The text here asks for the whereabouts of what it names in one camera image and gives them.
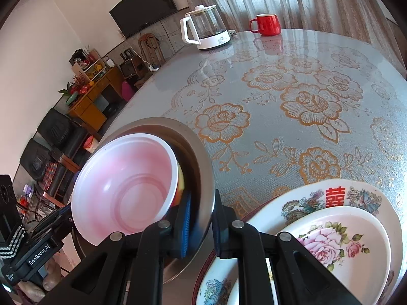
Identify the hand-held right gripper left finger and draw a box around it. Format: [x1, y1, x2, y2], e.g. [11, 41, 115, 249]
[51, 191, 193, 305]

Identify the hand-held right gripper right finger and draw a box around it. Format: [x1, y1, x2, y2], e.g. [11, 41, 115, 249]
[211, 189, 363, 305]

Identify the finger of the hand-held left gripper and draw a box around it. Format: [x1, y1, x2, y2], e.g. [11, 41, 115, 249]
[30, 204, 77, 240]

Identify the yellow plastic bowl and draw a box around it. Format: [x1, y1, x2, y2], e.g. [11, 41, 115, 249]
[173, 162, 186, 207]

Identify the stainless steel bowl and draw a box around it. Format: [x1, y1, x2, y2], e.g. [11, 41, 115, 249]
[71, 116, 217, 285]

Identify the red plastic bowl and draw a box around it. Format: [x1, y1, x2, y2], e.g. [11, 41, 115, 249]
[70, 134, 179, 246]

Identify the white plate with dragon print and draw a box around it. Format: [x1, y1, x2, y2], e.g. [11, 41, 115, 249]
[195, 178, 399, 305]

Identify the white plate with rose print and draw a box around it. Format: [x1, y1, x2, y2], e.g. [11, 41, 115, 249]
[265, 206, 392, 305]

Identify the person's left hand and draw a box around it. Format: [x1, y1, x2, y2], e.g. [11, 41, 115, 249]
[0, 224, 26, 259]

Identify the plaid cloth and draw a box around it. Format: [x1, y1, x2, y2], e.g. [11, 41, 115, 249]
[41, 162, 59, 191]

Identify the black leather chair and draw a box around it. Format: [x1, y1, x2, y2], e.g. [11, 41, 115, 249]
[19, 138, 80, 204]
[36, 108, 88, 162]

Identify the red and white bag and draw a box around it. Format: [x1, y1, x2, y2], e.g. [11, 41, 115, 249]
[83, 135, 99, 153]

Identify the wooden cabinet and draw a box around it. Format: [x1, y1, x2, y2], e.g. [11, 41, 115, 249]
[67, 66, 124, 128]

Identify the green plant pot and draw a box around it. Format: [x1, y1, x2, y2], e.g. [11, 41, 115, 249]
[59, 83, 80, 105]

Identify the pink plastic stool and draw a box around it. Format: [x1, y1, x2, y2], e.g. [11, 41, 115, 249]
[122, 81, 136, 101]

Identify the wooden shelf with ornaments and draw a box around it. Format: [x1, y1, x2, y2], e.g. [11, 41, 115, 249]
[70, 48, 110, 81]

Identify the small dark appliance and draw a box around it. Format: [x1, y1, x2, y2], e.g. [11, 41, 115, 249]
[119, 59, 142, 78]

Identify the light wooden chair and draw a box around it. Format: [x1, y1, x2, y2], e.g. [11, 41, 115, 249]
[138, 33, 166, 67]

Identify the white glass electric kettle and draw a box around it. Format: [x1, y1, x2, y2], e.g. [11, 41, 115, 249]
[180, 5, 232, 51]

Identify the red mug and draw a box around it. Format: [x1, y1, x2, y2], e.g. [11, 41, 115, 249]
[249, 13, 281, 36]

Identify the black wall television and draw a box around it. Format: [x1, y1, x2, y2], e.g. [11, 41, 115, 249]
[109, 0, 178, 39]

